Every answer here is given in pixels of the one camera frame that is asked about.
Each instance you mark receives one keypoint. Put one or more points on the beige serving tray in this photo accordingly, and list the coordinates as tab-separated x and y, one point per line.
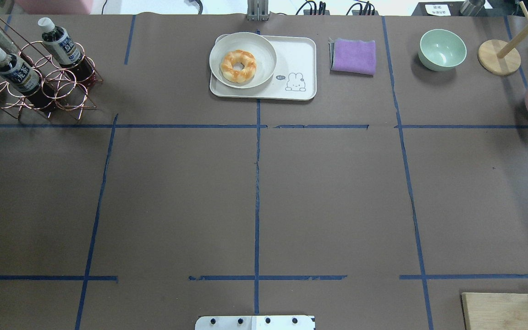
294	77

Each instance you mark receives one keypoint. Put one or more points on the green bowl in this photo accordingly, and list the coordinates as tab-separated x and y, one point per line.
441	50

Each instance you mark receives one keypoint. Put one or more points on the wooden cutting board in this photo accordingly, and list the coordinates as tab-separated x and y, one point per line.
495	311

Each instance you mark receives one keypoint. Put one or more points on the purple folded cloth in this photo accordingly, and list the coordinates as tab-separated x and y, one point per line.
353	56

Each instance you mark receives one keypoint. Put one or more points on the grey metal bracket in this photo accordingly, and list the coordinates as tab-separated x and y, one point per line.
258	10

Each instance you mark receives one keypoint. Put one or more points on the copper wire bottle rack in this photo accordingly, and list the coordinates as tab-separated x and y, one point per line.
60	94

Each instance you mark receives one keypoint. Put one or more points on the wooden stand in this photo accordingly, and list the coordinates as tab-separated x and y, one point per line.
500	57

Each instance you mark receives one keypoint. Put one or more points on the metal base plate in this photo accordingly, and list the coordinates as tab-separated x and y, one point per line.
256	322

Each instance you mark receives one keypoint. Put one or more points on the glazed donut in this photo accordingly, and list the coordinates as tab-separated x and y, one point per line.
238	66

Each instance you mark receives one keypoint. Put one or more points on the white round plate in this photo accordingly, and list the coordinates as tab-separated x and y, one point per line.
257	45

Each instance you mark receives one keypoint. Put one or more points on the tea bottle right rack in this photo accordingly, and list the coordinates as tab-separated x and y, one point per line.
64	50

